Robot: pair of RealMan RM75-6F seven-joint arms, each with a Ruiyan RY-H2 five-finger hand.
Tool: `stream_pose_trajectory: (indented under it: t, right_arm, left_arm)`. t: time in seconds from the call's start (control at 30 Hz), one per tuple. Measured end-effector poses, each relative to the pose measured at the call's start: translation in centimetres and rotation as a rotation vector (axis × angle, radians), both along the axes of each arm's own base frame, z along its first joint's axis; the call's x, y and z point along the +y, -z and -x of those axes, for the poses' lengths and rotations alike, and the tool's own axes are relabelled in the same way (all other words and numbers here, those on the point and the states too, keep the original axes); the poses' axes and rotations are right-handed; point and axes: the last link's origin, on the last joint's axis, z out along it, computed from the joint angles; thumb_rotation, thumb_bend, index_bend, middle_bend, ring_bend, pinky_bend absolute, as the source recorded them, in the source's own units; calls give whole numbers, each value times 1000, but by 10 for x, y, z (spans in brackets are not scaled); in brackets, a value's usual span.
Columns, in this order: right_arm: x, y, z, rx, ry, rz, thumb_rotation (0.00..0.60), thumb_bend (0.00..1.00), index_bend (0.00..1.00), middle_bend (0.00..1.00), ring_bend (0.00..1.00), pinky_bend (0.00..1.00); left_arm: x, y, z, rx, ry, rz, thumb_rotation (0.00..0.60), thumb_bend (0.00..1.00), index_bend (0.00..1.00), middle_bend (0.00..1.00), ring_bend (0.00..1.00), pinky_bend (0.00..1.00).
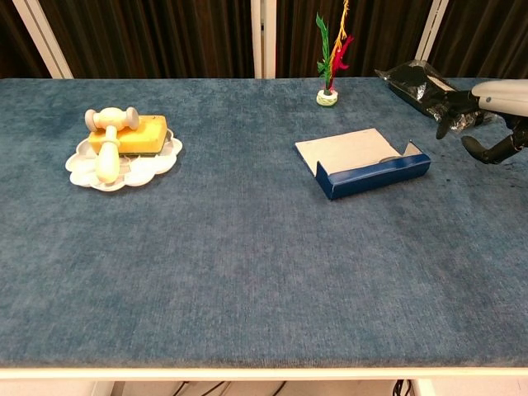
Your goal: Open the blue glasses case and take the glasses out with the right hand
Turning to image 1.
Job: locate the dark pleated curtain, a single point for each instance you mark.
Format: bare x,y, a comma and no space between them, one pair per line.
383,33
486,37
165,37
16,49

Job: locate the yellow sponge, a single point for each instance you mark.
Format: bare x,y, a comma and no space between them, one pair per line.
144,136

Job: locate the blue felt table cloth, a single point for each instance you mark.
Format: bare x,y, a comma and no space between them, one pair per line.
227,268

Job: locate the black item in plastic bag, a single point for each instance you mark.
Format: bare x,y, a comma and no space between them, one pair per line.
412,84

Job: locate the colourful feather shuttlecock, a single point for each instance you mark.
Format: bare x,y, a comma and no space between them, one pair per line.
328,99

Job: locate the white flower-shaped plate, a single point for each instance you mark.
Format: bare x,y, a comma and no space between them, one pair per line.
140,173

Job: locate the blue pencil case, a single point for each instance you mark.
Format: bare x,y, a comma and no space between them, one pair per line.
350,150

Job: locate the white partition post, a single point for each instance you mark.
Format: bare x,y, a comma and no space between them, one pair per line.
45,41
431,29
263,41

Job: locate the cream wooden mallet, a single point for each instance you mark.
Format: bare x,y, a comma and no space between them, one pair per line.
108,161

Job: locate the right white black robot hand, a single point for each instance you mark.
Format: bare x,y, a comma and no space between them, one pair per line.
503,97

